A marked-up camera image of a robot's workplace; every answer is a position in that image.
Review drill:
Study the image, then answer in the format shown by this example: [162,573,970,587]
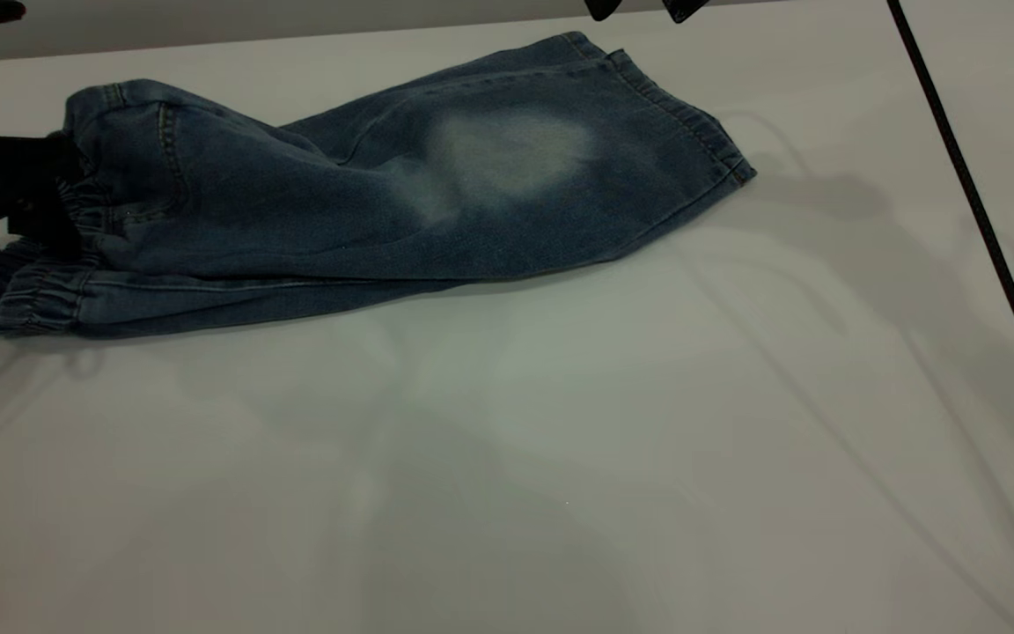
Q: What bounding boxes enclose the blue denim shorts with print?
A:
[0,31,759,340]

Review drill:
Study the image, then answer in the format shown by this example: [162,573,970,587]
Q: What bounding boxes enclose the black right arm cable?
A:
[887,0,1014,476]

